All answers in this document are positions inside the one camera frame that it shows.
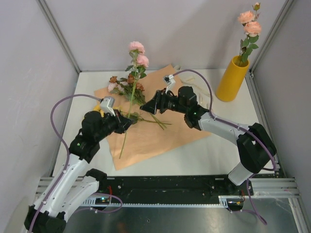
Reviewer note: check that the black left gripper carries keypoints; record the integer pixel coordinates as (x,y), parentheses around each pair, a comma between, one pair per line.
(119,120)

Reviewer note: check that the left aluminium corner post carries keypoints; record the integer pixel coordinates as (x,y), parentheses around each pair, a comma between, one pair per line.
(58,33)

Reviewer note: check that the yellow rose stem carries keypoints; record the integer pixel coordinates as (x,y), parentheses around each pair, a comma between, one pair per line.
(99,109)

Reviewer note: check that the white slotted cable duct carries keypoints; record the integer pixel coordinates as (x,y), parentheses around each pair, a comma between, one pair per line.
(222,202)

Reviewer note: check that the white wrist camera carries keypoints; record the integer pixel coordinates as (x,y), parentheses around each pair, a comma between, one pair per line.
(170,81)
(107,104)

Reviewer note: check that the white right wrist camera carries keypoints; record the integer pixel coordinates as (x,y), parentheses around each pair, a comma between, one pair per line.
(170,81)

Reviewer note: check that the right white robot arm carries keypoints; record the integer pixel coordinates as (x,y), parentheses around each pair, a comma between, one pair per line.
(254,145)

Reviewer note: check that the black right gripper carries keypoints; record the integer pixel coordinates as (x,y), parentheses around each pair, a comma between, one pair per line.
(157,102)

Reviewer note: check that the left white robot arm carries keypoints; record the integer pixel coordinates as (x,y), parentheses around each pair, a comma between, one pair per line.
(52,210)

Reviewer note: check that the peach pink rose stem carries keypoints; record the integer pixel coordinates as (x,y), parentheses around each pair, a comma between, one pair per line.
(252,30)

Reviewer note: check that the artificial flower bouquet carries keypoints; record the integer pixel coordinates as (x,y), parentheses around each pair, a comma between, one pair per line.
(133,92)

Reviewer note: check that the green and peach wrapping paper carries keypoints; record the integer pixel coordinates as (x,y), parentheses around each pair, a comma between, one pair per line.
(145,140)

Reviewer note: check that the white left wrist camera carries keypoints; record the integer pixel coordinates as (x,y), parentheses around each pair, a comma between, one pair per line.
(107,104)

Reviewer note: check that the aluminium corner post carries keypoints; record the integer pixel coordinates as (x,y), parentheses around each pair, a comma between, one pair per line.
(285,10)
(58,33)

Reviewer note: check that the yellow cylindrical vase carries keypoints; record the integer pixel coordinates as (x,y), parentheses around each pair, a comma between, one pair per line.
(232,79)

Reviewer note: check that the aluminium frame rail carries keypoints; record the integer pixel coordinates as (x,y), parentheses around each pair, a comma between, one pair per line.
(256,101)

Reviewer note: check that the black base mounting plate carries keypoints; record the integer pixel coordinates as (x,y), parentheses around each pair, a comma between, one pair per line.
(195,189)

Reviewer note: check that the cream printed ribbon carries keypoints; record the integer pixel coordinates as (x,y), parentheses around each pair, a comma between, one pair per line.
(204,94)

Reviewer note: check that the right aluminium corner post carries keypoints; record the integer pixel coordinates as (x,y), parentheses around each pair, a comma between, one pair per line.
(285,10)

